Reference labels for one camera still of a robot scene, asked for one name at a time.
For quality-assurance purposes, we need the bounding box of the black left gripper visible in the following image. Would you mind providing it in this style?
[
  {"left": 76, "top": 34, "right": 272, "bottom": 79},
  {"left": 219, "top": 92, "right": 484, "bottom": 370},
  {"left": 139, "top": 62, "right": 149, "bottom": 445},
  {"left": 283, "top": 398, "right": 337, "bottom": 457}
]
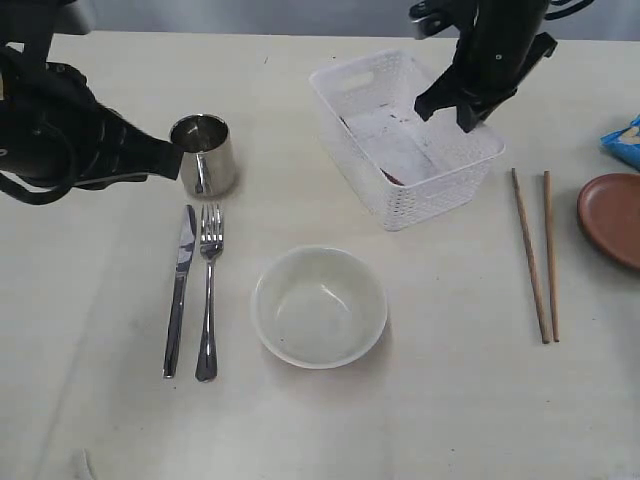
[{"left": 1, "top": 46, "right": 184, "bottom": 193}]

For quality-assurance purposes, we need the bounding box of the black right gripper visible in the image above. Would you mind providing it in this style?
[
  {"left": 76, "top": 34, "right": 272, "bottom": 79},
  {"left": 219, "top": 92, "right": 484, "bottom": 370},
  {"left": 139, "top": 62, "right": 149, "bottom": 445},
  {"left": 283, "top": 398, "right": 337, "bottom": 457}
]
[{"left": 414, "top": 0, "right": 557, "bottom": 133}]

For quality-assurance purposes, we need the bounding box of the white perforated plastic basket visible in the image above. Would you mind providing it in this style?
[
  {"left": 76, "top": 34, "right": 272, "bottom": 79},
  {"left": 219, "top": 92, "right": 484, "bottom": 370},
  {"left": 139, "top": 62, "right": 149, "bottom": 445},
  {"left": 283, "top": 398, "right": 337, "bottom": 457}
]
[{"left": 309, "top": 50, "right": 505, "bottom": 231}]

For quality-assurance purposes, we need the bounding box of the brown wooden spoon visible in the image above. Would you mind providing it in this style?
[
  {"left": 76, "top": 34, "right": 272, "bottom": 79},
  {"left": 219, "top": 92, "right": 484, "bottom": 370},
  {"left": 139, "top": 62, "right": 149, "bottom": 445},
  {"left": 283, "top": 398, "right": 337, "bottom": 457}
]
[{"left": 339, "top": 116, "right": 405, "bottom": 186}]

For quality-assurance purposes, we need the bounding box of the wooden chopstick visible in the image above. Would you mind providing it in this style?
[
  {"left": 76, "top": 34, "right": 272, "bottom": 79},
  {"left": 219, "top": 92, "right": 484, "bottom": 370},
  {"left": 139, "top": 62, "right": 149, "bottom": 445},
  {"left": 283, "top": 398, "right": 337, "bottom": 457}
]
[
  {"left": 543, "top": 170, "right": 560, "bottom": 342},
  {"left": 511, "top": 168, "right": 551, "bottom": 344}
]

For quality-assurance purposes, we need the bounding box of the silver metal cup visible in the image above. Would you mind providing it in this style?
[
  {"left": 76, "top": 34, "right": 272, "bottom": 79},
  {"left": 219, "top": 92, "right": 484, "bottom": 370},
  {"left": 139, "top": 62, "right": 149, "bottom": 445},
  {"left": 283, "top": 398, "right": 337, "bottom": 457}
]
[{"left": 169, "top": 114, "right": 238, "bottom": 199}]

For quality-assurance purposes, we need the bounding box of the silver table knife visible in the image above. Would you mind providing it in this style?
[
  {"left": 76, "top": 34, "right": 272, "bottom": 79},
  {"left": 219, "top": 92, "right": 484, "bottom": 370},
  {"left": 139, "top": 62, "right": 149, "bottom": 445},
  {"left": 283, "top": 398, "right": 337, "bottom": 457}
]
[{"left": 163, "top": 204, "right": 197, "bottom": 379}]

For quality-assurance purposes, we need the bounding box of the blue chips snack bag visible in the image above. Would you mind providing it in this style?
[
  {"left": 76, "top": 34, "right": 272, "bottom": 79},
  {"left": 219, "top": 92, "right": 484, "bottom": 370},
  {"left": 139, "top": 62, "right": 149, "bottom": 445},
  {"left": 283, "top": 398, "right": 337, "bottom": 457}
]
[{"left": 600, "top": 117, "right": 640, "bottom": 171}]

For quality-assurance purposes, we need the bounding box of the brown round plate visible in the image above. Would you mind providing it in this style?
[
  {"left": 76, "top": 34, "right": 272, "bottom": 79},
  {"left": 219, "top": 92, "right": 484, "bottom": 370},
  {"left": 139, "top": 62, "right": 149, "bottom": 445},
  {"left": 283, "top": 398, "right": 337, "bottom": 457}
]
[{"left": 576, "top": 173, "right": 639, "bottom": 272}]

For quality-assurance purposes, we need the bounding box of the silver metal fork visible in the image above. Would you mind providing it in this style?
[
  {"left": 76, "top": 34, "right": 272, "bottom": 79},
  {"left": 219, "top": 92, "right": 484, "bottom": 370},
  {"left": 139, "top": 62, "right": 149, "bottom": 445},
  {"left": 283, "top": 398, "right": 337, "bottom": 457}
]
[{"left": 195, "top": 203, "right": 224, "bottom": 382}]

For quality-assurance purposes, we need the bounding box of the speckled white bowl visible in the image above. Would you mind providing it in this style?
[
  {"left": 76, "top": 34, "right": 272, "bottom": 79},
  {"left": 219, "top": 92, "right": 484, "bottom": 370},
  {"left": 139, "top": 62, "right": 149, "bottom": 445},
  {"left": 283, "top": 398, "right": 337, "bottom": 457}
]
[{"left": 250, "top": 245, "right": 389, "bottom": 370}]

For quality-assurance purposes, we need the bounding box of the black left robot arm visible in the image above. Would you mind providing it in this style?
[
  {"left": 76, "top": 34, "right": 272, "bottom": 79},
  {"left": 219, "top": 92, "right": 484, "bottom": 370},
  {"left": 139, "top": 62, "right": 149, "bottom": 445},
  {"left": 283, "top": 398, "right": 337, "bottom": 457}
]
[{"left": 1, "top": 1, "right": 184, "bottom": 205}]

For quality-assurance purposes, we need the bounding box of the grey backdrop curtain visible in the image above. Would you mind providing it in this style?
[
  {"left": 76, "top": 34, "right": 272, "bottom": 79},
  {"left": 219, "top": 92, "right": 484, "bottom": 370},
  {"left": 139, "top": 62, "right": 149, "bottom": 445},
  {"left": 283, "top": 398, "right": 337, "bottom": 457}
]
[{"left": 76, "top": 0, "right": 639, "bottom": 41}]

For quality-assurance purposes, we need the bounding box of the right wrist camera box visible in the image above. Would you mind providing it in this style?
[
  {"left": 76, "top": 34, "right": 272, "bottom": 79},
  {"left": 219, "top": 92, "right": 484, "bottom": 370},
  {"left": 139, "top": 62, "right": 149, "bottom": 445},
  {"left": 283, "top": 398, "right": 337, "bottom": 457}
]
[{"left": 409, "top": 0, "right": 478, "bottom": 40}]

